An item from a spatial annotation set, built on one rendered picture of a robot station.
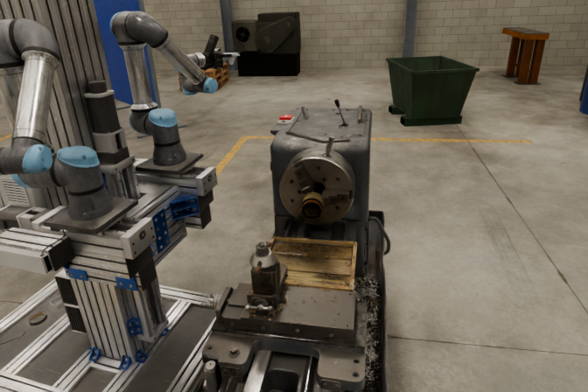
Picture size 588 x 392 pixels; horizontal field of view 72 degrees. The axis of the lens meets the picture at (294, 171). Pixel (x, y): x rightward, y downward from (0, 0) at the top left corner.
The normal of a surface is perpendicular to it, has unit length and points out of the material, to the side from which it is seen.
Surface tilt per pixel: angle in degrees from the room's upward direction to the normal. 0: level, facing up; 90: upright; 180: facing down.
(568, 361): 0
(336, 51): 90
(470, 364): 0
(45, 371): 0
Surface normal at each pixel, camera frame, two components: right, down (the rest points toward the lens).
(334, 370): -0.04, -0.92
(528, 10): -0.16, 0.40
